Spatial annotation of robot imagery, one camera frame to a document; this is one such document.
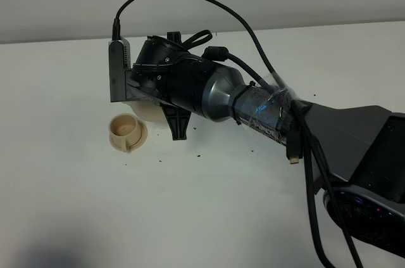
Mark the beige teapot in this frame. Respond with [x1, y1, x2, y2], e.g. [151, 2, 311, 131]
[124, 100, 166, 123]

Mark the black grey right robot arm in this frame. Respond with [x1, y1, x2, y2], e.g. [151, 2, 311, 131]
[124, 34, 404, 266]

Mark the black camera cable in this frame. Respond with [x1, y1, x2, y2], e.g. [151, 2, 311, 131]
[112, 0, 365, 268]

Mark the near beige teacup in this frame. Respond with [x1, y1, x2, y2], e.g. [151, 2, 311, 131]
[109, 114, 142, 153]

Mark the near beige saucer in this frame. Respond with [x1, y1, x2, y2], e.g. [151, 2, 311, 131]
[109, 122, 147, 153]

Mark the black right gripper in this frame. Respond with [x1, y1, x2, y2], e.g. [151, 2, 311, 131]
[126, 32, 218, 140]

